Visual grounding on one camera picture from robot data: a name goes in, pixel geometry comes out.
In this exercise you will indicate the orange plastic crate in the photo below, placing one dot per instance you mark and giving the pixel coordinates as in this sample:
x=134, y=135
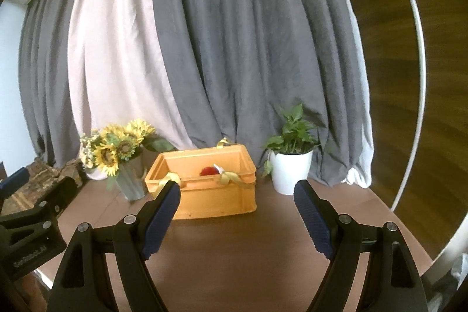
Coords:
x=212, y=198

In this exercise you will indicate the green leafy plant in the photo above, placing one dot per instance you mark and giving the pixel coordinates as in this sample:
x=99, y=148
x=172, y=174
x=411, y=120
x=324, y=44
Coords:
x=292, y=133

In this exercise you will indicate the sunflower bouquet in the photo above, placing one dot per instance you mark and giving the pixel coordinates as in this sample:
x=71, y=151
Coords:
x=109, y=155

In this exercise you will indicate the brown wicker basket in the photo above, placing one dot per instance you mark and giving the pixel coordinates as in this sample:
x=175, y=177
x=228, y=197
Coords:
x=36, y=175

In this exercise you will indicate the red plush toy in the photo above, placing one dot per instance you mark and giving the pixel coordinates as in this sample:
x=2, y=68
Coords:
x=208, y=171

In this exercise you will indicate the grey ribbed vase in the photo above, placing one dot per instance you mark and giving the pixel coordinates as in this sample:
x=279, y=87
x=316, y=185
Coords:
x=131, y=184

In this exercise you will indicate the wide grey curtain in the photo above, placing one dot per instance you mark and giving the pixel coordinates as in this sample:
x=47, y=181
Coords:
x=256, y=41

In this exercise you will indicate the narrow grey curtain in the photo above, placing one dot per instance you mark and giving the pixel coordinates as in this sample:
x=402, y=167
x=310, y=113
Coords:
x=47, y=78

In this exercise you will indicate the white plant pot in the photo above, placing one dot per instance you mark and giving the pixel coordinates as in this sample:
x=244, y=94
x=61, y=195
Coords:
x=292, y=173

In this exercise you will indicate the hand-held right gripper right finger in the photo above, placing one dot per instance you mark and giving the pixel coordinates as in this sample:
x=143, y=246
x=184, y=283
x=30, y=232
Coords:
x=310, y=217

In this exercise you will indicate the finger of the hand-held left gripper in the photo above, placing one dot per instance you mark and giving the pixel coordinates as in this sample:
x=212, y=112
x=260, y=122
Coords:
x=64, y=189
x=16, y=179

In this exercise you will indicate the white hoop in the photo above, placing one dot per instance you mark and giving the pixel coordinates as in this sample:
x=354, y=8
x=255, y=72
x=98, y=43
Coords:
x=422, y=41

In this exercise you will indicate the beige curtain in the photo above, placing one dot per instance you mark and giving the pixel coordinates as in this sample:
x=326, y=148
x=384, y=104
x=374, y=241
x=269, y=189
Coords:
x=117, y=59

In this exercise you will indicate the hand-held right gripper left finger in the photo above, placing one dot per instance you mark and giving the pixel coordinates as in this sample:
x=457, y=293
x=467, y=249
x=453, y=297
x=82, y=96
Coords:
x=161, y=220

